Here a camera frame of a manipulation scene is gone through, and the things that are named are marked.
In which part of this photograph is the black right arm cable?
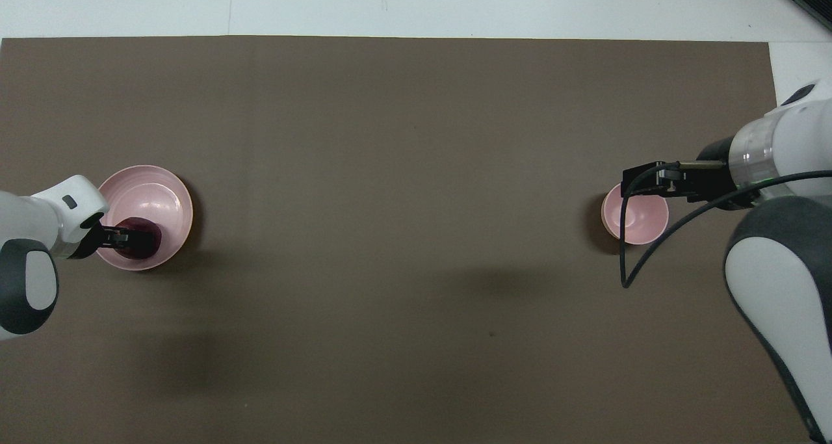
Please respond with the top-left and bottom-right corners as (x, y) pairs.
(618, 161), (832, 289)

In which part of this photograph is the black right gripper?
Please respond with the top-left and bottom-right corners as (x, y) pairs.
(621, 138), (756, 211)

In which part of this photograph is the pink plate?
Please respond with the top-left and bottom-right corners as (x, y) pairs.
(96, 165), (194, 271)

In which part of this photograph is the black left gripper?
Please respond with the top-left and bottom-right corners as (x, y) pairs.
(77, 213), (161, 260)

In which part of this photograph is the dark red apple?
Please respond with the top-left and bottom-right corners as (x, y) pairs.
(114, 217), (163, 261)

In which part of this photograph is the pink bowl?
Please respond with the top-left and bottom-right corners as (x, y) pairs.
(601, 183), (670, 246)

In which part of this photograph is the brown table mat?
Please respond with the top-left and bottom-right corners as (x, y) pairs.
(0, 36), (820, 444)

